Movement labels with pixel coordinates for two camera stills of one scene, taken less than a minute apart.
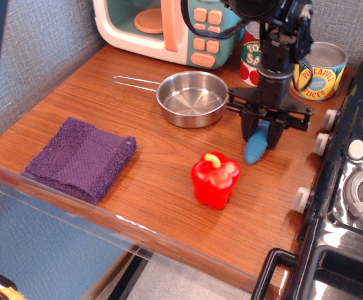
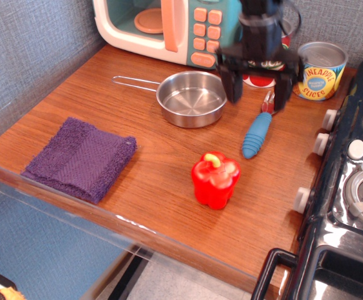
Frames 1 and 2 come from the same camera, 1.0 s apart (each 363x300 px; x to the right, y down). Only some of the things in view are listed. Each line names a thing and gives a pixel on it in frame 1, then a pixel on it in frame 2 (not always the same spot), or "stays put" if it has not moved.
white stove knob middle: (321, 142) stays put
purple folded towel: (80, 158) stays put
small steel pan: (190, 99) stays put
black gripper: (272, 97) to (262, 49)
